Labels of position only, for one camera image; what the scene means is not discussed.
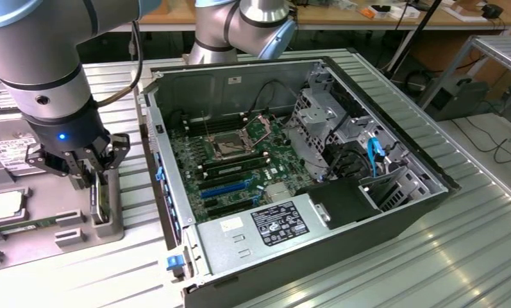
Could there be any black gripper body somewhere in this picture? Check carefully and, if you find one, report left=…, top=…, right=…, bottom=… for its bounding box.
left=22, top=99, right=112, bottom=154

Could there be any green Nvidia graphics card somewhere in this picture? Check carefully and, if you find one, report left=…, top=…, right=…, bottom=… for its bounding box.
left=88, top=173, right=110, bottom=225

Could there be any grey parts rack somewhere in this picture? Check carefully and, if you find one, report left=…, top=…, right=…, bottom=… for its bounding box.
left=0, top=110, right=126, bottom=269

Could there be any silver hard disk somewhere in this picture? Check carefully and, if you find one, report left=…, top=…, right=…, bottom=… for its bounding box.
left=0, top=137, right=46, bottom=176

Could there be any silver CPU chip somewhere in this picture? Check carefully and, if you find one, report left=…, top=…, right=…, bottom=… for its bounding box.
left=0, top=191, right=28, bottom=222

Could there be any green RAM stick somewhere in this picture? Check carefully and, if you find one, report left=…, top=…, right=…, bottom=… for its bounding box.
left=0, top=215, right=61, bottom=235
left=202, top=157, right=269, bottom=178

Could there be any thin metal locking lever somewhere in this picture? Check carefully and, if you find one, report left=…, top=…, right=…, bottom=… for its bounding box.
left=198, top=110, right=213, bottom=142

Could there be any black RAM slot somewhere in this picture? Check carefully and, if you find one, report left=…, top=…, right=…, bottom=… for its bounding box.
left=180, top=112, right=244, bottom=124
left=185, top=119, right=246, bottom=131
left=182, top=115, right=245, bottom=128
left=186, top=122, right=249, bottom=135
left=197, top=152, right=266, bottom=168

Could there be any CPU socket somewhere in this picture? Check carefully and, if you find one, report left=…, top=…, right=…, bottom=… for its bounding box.
left=206, top=128, right=260, bottom=161

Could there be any long black expansion slot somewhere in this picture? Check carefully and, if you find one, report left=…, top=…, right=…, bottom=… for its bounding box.
left=197, top=176, right=244, bottom=192
left=205, top=194, right=256, bottom=212
left=209, top=201, right=262, bottom=219

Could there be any blue expansion slot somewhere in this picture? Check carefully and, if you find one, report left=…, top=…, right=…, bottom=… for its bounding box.
left=198, top=182, right=246, bottom=199

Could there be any blue case latch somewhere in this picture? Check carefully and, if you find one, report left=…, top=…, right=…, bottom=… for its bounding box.
left=164, top=255, right=185, bottom=270

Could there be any metal socket cover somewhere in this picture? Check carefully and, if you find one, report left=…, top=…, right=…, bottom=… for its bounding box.
left=237, top=114, right=277, bottom=142

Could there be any green motherboard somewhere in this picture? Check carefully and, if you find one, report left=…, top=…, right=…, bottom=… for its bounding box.
left=168, top=110, right=316, bottom=224

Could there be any silver power supply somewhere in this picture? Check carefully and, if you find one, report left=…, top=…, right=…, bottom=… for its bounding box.
left=196, top=198, right=333, bottom=278

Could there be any silver finned heatsink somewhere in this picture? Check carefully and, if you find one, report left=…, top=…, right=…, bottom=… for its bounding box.
left=264, top=184, right=294, bottom=202

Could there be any metal disk bay cage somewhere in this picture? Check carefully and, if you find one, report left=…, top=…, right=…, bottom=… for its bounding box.
left=288, top=86, right=357, bottom=171

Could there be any black plastic shroud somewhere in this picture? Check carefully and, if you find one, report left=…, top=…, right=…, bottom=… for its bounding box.
left=305, top=182, right=382, bottom=230

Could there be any black open PC case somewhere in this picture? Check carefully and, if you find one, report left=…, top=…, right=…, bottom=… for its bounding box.
left=137, top=56, right=460, bottom=308

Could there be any wooden desk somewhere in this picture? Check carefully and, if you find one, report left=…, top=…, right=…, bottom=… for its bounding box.
left=78, top=0, right=511, bottom=32

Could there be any grey slotted disk bay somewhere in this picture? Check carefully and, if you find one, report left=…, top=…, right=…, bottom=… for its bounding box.
left=357, top=166, right=430, bottom=213

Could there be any black stand pole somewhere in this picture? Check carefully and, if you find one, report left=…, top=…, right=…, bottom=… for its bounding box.
left=385, top=0, right=436, bottom=72

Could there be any dark box on floor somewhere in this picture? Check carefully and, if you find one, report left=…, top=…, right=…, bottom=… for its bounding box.
left=425, top=78, right=489, bottom=121

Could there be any black power adapter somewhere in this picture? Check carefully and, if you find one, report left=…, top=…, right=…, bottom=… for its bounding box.
left=481, top=3, right=502, bottom=19

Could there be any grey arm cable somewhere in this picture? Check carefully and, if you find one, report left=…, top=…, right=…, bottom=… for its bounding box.
left=94, top=19, right=144, bottom=107

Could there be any black looped wire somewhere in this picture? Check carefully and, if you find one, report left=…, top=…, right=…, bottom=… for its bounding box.
left=252, top=80, right=301, bottom=117

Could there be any black wire bundle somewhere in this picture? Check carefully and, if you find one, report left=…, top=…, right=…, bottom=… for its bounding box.
left=322, top=112, right=369, bottom=182

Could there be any blue SATA wire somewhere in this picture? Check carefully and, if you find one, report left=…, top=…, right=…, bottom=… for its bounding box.
left=365, top=137, right=386, bottom=178

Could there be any thin black cable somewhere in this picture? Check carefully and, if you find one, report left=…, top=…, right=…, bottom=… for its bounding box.
left=464, top=115, right=511, bottom=167

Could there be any metal frame table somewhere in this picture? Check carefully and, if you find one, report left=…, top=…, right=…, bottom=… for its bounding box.
left=416, top=34, right=511, bottom=123

